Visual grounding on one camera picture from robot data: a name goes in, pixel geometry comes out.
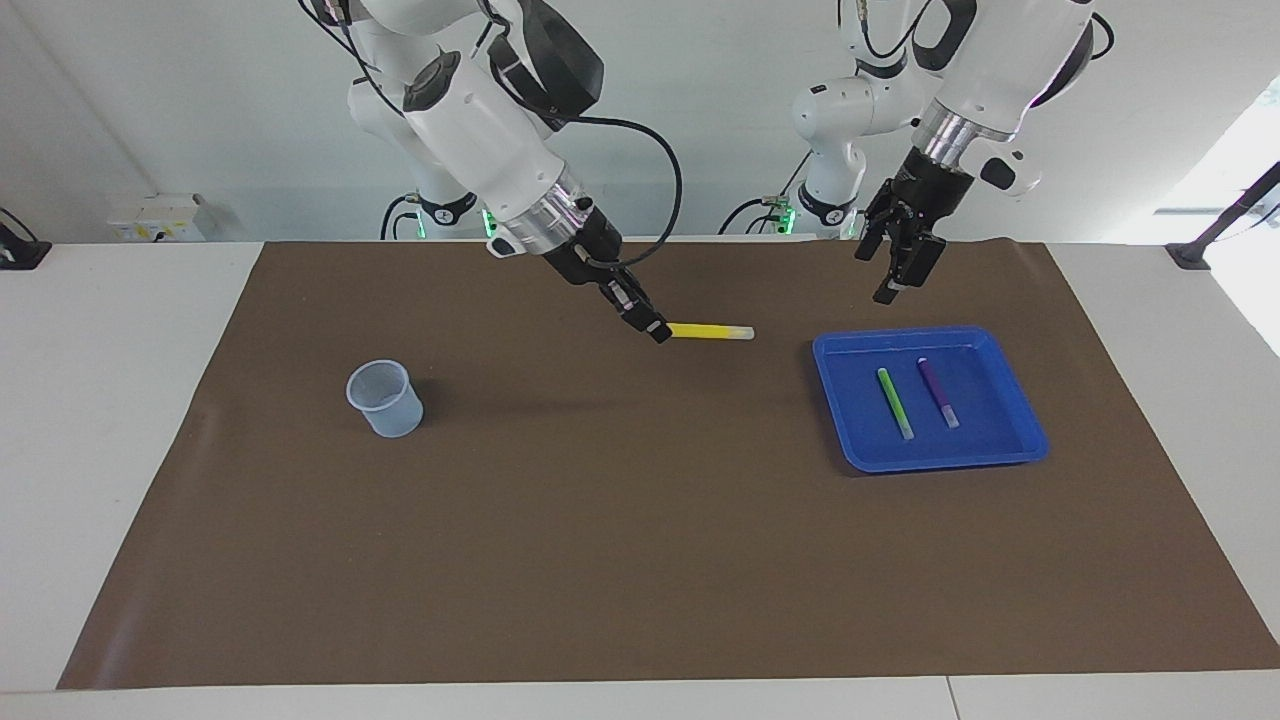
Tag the translucent plastic cup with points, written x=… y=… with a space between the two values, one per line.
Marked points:
x=395 y=420

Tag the black table clamp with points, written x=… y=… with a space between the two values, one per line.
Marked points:
x=22 y=252
x=1200 y=248

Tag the green marker pen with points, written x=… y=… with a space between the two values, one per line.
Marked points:
x=896 y=402

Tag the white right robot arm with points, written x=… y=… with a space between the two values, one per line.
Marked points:
x=480 y=120

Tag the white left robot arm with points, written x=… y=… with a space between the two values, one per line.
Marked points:
x=990 y=60

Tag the yellow marker pen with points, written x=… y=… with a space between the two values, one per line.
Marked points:
x=705 y=331

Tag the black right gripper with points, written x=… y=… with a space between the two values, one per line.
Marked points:
x=590 y=250

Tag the blue plastic tray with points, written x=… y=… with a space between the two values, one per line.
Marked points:
x=980 y=440

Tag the white wall outlet box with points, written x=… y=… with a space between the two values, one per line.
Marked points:
x=155 y=215

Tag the purple marker pen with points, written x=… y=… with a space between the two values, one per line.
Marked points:
x=939 y=393

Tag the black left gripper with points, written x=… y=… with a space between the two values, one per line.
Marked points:
x=925 y=195

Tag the brown table mat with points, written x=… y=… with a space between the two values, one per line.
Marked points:
x=640 y=540

